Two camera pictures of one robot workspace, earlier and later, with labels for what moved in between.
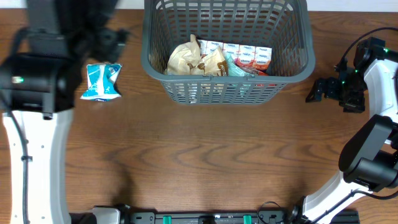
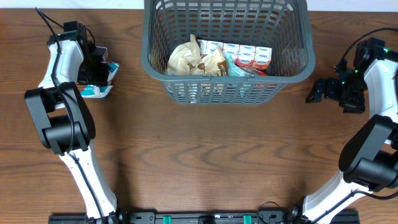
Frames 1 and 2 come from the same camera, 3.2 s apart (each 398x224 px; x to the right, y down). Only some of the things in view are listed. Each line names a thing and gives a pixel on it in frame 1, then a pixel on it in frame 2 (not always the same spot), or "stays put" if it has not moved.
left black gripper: (106, 46) → (100, 78)
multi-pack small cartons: (244, 55) stays put
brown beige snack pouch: (214, 63) stays put
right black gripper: (357, 104) stays put
